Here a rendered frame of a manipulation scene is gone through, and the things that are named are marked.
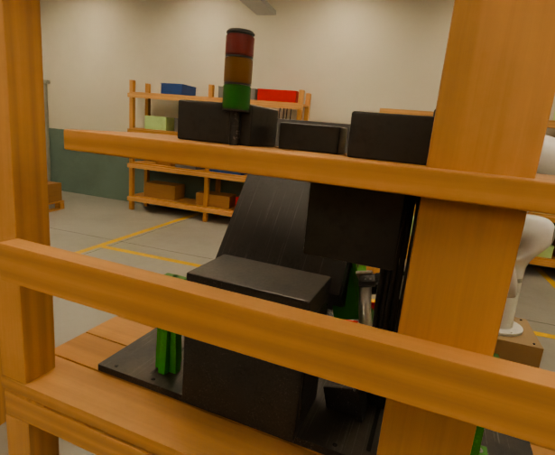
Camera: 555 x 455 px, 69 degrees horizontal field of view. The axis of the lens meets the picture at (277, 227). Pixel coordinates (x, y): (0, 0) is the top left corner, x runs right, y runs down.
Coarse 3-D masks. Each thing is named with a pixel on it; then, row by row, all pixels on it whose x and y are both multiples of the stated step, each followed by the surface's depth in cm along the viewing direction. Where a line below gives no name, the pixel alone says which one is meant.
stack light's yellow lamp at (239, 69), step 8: (232, 56) 69; (232, 64) 69; (240, 64) 69; (248, 64) 70; (224, 72) 71; (232, 72) 70; (240, 72) 70; (248, 72) 70; (224, 80) 71; (232, 80) 70; (240, 80) 70; (248, 80) 71
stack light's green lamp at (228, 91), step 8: (224, 88) 71; (232, 88) 70; (240, 88) 70; (248, 88) 71; (224, 96) 71; (232, 96) 70; (240, 96) 70; (248, 96) 72; (224, 104) 72; (232, 104) 71; (240, 104) 71; (248, 104) 72; (248, 112) 73
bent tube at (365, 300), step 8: (360, 272) 100; (368, 272) 99; (360, 288) 99; (368, 288) 98; (360, 296) 97; (368, 296) 97; (360, 304) 96; (368, 304) 96; (360, 312) 96; (368, 312) 95; (360, 320) 95; (368, 320) 95
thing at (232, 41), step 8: (232, 32) 68; (240, 32) 68; (248, 32) 69; (232, 40) 68; (240, 40) 68; (248, 40) 69; (232, 48) 69; (240, 48) 69; (248, 48) 69; (240, 56) 69; (248, 56) 70
